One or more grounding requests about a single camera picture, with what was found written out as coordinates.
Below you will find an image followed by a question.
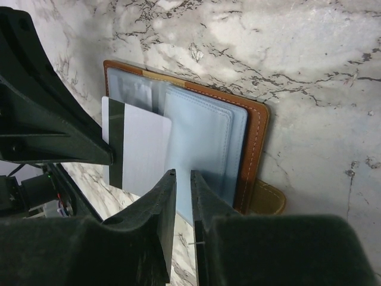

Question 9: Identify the brown leather card holder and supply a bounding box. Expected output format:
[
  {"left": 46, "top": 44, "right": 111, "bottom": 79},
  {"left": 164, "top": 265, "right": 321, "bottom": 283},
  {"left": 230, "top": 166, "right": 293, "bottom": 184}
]
[{"left": 104, "top": 60, "right": 286, "bottom": 222}]

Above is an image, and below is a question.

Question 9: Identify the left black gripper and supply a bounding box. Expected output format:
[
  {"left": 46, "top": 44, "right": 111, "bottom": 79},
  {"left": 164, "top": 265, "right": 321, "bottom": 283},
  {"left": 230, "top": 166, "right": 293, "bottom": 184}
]
[{"left": 1, "top": 7, "right": 114, "bottom": 222}]

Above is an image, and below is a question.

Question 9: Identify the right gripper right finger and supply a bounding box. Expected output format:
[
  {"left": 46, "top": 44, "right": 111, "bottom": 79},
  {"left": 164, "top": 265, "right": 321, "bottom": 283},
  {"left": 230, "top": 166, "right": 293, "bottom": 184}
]
[{"left": 190, "top": 170, "right": 377, "bottom": 285}]

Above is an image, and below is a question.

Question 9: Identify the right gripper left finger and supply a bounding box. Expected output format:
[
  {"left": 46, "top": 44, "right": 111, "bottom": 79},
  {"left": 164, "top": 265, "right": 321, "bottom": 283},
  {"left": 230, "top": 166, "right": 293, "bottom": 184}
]
[{"left": 1, "top": 170, "right": 176, "bottom": 285}]

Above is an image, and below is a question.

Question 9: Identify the white black-striped credit card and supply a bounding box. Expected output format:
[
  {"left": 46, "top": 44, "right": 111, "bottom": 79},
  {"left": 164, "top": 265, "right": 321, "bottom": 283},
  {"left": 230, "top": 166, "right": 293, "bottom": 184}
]
[{"left": 102, "top": 97, "right": 171, "bottom": 197}]

